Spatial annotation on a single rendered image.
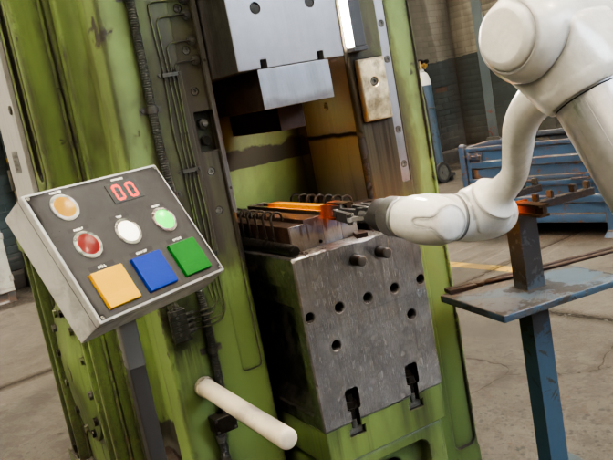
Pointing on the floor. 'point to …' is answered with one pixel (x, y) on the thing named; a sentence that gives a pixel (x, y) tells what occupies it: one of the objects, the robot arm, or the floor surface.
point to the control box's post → (140, 390)
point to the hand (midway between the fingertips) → (339, 210)
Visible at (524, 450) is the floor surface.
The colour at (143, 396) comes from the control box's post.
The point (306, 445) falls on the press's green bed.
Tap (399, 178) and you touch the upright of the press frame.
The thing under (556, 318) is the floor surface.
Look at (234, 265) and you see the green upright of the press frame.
